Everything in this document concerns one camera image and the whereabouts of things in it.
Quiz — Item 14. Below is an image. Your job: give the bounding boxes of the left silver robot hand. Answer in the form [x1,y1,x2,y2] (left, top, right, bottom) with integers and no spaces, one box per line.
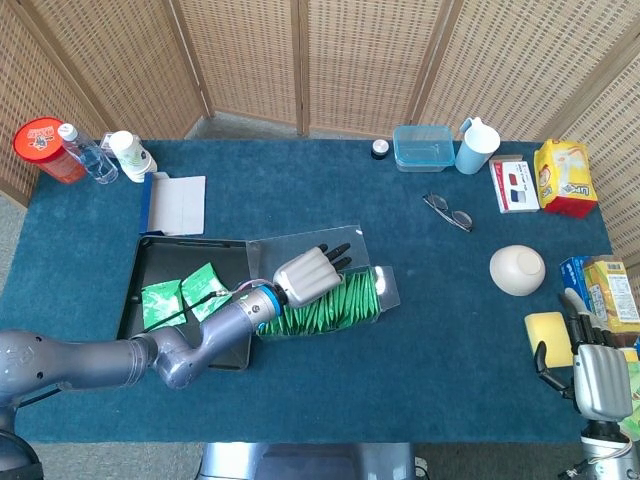
[272,242,353,310]

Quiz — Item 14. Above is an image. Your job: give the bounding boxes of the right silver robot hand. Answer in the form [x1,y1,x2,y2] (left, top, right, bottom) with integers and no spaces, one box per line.
[533,292,635,421]

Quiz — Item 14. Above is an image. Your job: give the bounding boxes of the clear box of green sachets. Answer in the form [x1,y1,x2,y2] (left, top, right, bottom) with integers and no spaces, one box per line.
[247,223,402,341]

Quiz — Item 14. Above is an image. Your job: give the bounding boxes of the row of green sachets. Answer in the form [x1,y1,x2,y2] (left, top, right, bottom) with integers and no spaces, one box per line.
[256,266,382,337]

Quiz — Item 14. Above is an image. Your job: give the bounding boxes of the green sachet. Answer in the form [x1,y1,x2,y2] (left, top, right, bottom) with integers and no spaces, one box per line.
[141,279,188,331]
[180,263,234,323]

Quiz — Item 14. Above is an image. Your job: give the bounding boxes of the white paper box blue edge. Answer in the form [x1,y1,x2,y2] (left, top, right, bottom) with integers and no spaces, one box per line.
[138,172,208,237]

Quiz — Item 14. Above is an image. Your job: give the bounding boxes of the yellow and red snack bag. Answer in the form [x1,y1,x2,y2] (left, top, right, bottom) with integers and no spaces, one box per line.
[533,138,600,220]

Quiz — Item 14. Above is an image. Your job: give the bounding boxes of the white box red blue print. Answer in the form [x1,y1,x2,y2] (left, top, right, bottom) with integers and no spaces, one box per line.
[488,155,541,215]

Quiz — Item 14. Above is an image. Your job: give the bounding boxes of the green snack pouch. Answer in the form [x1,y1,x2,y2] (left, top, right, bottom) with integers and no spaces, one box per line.
[617,347,640,441]

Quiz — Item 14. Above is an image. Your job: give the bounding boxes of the yellow sponge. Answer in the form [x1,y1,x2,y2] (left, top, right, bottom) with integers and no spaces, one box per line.
[523,311,575,369]

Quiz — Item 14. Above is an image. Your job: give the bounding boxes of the black plastic tray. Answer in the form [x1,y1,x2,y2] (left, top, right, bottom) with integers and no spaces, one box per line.
[115,235,254,372]

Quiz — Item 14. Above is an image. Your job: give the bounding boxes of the beige upturned bowl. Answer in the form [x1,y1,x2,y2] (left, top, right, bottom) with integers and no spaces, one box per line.
[489,244,547,297]

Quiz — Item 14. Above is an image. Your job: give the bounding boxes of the blue carpet table cover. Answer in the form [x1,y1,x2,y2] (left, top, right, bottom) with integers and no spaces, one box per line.
[0,138,632,445]

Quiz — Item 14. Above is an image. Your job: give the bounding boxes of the black-framed eyeglasses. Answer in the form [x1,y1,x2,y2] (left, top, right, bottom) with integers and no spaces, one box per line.
[422,193,474,234]

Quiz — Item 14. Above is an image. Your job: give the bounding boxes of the clear food container blue lid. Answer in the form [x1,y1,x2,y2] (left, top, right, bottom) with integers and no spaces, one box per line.
[392,124,456,174]

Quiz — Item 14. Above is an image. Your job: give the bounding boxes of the grey robot torso base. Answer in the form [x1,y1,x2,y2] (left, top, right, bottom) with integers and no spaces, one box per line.
[198,442,417,480]

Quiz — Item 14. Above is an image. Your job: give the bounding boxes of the light blue plastic pitcher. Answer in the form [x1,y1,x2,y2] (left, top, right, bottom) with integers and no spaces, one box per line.
[454,116,501,176]

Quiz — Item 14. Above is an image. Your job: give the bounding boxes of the white bottle with green print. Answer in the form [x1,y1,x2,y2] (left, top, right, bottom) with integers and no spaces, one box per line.
[108,130,158,184]

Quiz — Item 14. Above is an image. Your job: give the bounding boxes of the woven bamboo folding screen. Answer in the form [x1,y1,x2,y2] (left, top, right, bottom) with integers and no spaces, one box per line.
[0,0,640,271]

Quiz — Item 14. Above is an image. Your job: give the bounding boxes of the clear plastic water bottle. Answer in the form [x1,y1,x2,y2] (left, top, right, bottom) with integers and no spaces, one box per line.
[57,123,120,185]

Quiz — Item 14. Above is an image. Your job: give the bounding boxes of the orange jar with red lid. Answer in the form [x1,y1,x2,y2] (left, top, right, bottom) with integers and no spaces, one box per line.
[12,117,87,185]

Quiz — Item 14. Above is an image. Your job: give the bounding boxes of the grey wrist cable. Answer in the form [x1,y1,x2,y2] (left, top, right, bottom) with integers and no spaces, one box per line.
[562,438,632,476]

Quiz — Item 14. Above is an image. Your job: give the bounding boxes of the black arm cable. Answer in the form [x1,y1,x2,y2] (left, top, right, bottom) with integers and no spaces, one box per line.
[144,288,231,331]

